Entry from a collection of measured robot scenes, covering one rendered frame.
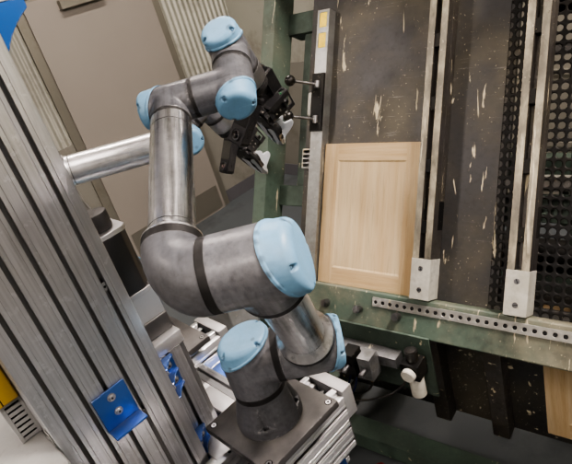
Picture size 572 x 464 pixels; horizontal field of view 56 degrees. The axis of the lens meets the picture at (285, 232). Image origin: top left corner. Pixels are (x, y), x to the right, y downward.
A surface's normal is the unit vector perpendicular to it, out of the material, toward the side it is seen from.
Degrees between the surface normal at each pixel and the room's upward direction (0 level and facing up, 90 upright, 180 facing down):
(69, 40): 90
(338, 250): 60
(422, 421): 0
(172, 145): 38
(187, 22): 90
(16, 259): 90
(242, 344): 7
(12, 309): 90
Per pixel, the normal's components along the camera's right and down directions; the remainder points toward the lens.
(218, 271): -0.14, -0.06
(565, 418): -0.57, 0.51
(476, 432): -0.26, -0.86
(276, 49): 0.78, 0.08
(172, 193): 0.18, -0.59
